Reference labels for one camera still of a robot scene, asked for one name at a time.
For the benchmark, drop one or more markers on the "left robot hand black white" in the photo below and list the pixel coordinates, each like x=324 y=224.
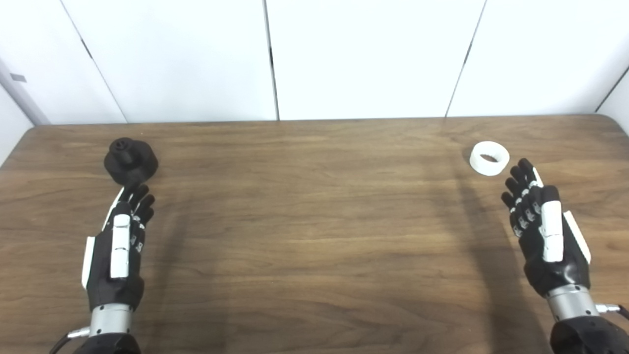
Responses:
x=105 y=275

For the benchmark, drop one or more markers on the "round black part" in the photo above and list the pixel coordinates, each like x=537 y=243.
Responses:
x=137 y=167

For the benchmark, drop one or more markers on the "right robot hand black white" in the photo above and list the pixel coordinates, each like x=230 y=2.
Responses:
x=565 y=268

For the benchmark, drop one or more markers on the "grey wall post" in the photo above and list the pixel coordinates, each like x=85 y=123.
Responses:
x=22 y=96

